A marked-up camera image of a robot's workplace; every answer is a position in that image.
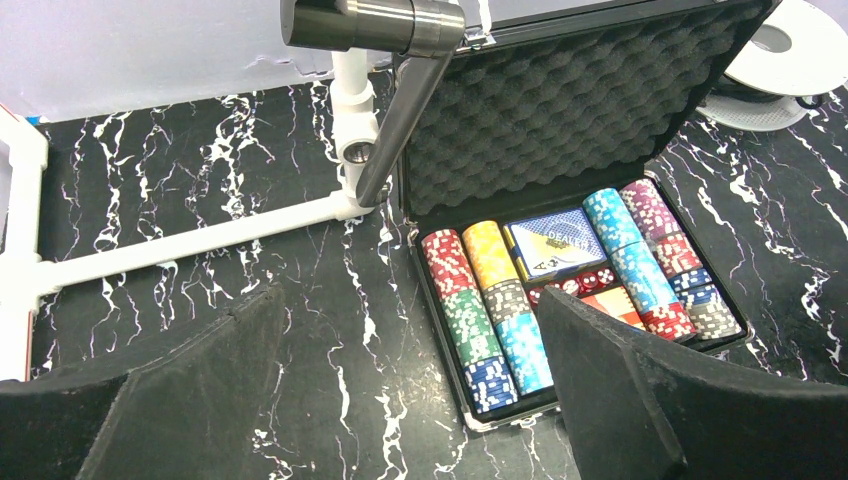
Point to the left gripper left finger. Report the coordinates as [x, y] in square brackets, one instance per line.
[178, 405]

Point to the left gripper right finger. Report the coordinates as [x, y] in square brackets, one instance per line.
[636, 406]

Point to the red yellow card deck box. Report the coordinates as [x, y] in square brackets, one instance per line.
[616, 303]

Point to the blue card deck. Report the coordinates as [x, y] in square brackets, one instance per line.
[533, 265]

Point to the black poker chip case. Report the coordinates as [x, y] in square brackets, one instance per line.
[549, 106]

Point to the clear dealer button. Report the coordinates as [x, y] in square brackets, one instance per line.
[564, 237]

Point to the chip row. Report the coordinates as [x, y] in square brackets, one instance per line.
[658, 307]
[515, 324]
[484, 367]
[683, 268]

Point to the chip row far right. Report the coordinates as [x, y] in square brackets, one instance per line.
[683, 268]

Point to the red dice in case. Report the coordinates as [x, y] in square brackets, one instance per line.
[586, 283]

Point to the chip row far left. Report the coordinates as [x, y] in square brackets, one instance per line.
[484, 367]

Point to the grey filament spool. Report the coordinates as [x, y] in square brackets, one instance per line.
[784, 72]

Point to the white PVC pipe frame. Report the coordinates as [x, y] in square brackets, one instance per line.
[136, 207]

